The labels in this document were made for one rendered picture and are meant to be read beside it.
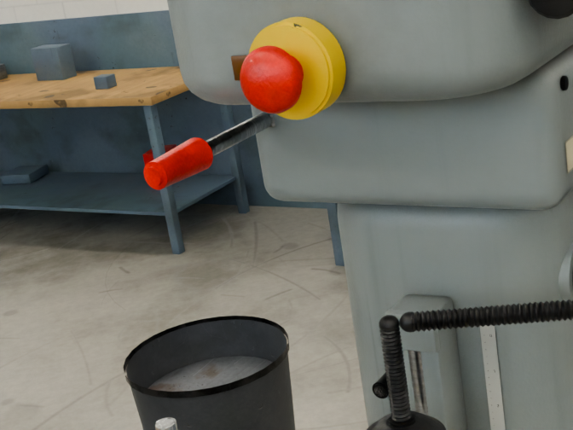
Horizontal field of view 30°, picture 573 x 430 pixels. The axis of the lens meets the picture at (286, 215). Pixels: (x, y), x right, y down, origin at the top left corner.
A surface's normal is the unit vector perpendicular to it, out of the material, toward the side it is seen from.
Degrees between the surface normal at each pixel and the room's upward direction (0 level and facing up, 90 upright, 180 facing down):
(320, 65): 90
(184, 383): 0
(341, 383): 0
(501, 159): 90
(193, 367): 0
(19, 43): 90
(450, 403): 90
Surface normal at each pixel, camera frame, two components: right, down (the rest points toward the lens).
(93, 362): -0.15, -0.94
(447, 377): 0.84, 0.04
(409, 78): -0.40, 0.48
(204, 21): -0.60, 0.33
